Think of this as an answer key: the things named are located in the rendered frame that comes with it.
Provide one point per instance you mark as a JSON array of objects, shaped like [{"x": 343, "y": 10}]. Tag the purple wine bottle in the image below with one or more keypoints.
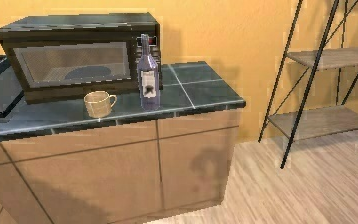
[{"x": 149, "y": 83}]

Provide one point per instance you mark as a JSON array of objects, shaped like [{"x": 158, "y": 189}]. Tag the tan tiled-top kitchen counter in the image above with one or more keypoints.
[{"x": 120, "y": 160}]

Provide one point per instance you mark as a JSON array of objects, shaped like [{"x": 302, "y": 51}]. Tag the beige mug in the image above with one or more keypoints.
[{"x": 98, "y": 105}]

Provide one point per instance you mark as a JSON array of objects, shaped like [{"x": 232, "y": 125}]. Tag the black microwave oven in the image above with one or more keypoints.
[{"x": 73, "y": 63}]

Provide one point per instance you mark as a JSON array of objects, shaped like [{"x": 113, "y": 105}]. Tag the black-framed wooden shelf unit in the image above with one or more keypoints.
[{"x": 320, "y": 120}]

